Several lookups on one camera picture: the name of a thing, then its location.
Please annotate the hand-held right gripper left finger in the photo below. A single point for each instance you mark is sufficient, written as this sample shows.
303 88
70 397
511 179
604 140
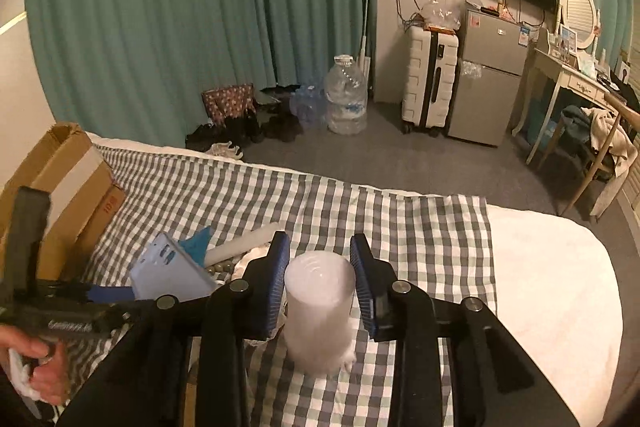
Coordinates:
277 287

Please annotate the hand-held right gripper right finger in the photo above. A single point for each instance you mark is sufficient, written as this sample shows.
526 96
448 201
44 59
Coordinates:
362 287

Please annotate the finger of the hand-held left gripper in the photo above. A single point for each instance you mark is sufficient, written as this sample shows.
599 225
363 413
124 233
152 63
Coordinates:
30 237
110 294

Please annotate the white translucent cylinder pack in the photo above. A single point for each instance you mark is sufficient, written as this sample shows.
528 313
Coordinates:
317 307

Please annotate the brown cardboard box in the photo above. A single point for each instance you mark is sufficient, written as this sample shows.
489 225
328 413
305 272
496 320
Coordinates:
65 187

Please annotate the person's left hand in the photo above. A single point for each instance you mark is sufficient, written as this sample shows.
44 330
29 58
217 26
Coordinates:
45 372

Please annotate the white tube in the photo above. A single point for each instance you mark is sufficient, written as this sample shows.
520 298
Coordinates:
240 242

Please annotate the light blue phone case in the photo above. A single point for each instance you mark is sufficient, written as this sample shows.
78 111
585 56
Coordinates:
165 272

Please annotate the grey white checked cloth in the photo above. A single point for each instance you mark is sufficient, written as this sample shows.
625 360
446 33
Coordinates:
400 232

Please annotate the blue plastic wrapper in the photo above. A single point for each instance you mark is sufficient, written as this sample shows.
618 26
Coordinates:
197 244

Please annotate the white sneaker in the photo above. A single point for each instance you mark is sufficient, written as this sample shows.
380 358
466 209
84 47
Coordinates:
225 150

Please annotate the black boot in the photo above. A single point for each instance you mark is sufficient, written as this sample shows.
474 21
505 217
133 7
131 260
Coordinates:
245 127

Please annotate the black shoe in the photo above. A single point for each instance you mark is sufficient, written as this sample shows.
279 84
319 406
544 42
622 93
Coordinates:
202 137

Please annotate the pack of small water bottles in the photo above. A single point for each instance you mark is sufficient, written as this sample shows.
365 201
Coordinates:
307 107

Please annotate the patterned brown bag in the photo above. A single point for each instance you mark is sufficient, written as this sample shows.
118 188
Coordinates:
225 104

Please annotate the large clear water bottle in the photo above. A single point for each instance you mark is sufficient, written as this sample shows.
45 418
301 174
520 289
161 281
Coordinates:
346 97

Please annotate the white suitcase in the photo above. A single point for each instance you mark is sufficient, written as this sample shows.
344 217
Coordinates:
430 77

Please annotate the silver fridge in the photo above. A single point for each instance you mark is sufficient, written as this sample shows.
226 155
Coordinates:
490 82

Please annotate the green curtain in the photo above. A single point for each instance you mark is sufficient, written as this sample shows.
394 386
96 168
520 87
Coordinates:
150 7

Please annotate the dark blue garment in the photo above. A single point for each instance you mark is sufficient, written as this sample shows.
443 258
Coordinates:
575 122

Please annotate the white pole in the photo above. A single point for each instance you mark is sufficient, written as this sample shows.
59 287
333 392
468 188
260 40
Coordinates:
365 17

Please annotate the clear plastic bag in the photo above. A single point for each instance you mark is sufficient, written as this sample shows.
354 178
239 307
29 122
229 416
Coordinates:
440 14

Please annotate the white louvered wardrobe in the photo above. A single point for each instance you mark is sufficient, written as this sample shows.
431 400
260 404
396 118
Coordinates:
631 187

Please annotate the light clothes on chair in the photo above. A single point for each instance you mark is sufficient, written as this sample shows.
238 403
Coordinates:
607 132

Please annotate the white dressing table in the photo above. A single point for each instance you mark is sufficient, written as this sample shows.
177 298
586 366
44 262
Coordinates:
575 82

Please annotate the wooden chair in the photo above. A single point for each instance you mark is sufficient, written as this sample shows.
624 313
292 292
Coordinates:
627 112

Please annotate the black bag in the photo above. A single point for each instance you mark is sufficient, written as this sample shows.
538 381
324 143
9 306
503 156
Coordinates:
622 89

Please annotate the oval white mirror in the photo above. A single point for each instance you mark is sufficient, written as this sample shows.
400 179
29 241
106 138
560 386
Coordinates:
580 12

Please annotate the small photo frame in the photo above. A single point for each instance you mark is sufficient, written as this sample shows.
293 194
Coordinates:
567 38

